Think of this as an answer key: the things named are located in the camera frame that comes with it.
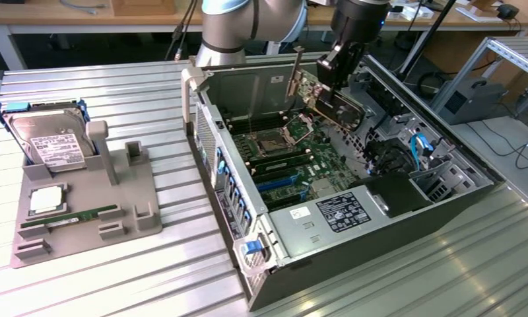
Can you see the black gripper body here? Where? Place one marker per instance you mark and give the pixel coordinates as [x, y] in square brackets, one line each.
[359, 20]

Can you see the graphics card with metal bracket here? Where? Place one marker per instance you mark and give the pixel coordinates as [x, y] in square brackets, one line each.
[347, 112]

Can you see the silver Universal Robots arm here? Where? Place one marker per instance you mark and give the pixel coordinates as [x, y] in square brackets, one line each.
[228, 33]

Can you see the white device box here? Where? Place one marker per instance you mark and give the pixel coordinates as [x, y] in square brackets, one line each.
[418, 14]

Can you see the black stand pole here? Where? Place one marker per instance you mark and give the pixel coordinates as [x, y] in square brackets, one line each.
[427, 36]

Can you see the metal socket cover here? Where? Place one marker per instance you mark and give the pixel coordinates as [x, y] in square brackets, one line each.
[299, 128]

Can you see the large metal disk bay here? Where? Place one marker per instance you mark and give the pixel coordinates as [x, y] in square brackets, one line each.
[363, 137]

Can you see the thin metal locking lever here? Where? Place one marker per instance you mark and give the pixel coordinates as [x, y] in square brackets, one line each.
[250, 125]

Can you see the CPU socket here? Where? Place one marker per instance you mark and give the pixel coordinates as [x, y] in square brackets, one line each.
[271, 143]

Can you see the green motherboard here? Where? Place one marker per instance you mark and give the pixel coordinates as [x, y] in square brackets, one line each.
[326, 158]

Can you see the white paper tray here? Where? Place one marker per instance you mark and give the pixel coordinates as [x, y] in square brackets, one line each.
[478, 14]

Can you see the dark grey equipment box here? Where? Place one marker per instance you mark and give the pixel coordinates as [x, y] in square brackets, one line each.
[475, 99]

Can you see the black labelled RAM stick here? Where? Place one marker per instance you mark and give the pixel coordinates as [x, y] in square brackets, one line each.
[278, 166]

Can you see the black power adapter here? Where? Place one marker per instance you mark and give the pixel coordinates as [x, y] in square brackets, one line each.
[507, 11]

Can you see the blue slot retention clip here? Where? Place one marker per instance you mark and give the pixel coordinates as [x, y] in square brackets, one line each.
[247, 220]
[222, 166]
[242, 207]
[238, 195]
[232, 183]
[220, 153]

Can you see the blue expansion slot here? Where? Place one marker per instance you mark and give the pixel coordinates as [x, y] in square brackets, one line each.
[278, 184]

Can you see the black plastic shroud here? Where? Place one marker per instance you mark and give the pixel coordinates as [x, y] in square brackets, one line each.
[396, 195]

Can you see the small metal disk bay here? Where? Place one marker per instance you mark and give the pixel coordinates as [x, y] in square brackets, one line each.
[444, 185]

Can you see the grey power supply unit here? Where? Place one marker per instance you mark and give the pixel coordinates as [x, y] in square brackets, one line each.
[308, 231]

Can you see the open black PC case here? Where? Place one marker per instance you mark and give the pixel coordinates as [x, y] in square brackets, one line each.
[378, 237]

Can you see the blue case latch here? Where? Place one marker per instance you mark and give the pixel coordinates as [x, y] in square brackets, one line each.
[251, 248]

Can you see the wooden desk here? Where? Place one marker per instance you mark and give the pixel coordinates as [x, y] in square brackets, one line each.
[48, 16]

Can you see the hard disk with blue caddy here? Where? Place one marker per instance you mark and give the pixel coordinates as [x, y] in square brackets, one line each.
[48, 138]

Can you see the grey plastic parts rack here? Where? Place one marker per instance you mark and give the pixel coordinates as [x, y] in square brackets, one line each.
[83, 195]

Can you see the green RAM stick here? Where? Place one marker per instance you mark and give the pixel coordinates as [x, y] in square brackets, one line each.
[85, 215]

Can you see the silver CPU chip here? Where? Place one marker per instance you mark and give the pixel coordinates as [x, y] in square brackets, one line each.
[47, 200]

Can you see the aluminium profile frame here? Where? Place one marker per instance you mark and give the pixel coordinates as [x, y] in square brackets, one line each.
[510, 53]

